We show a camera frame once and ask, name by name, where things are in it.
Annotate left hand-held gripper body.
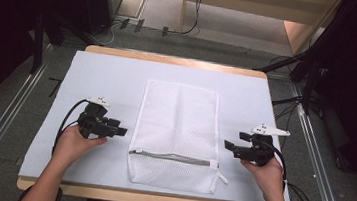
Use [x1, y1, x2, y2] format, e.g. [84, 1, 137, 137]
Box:
[75, 94, 114, 141]

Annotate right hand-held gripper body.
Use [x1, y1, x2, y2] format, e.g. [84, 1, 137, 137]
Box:
[232, 121, 292, 170]

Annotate white mesh laundry bag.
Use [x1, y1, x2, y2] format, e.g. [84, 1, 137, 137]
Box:
[123, 77, 239, 197]

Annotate person's right hand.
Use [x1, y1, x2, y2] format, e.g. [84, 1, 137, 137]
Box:
[235, 154, 288, 201]

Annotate person's left hand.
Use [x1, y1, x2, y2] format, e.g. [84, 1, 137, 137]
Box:
[50, 122, 110, 175]

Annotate pale blue table mat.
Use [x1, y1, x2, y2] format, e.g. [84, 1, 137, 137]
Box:
[17, 45, 306, 201]

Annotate wooden table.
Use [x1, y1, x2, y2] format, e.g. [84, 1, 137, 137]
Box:
[15, 38, 310, 201]

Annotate black metal stand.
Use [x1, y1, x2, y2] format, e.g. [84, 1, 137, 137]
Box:
[27, 11, 49, 76]
[248, 0, 357, 120]

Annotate light wooden shelf unit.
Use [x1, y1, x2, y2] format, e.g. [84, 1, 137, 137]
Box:
[176, 0, 343, 61]

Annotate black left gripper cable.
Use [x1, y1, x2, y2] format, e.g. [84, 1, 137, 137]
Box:
[51, 96, 91, 159]

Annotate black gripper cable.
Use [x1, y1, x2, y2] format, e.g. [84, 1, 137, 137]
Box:
[51, 96, 91, 159]
[235, 139, 323, 201]

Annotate black floor cable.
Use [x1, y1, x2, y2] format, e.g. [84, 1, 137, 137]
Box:
[268, 92, 305, 125]

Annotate metal floor rail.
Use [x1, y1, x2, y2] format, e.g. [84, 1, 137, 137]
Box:
[277, 81, 357, 201]
[0, 39, 56, 201]

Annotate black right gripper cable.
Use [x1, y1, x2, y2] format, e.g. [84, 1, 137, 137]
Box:
[235, 139, 323, 201]

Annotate white floor cable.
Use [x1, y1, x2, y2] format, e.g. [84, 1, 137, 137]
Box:
[92, 16, 125, 49]

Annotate black hanging cable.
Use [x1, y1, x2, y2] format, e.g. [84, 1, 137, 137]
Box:
[167, 0, 205, 37]

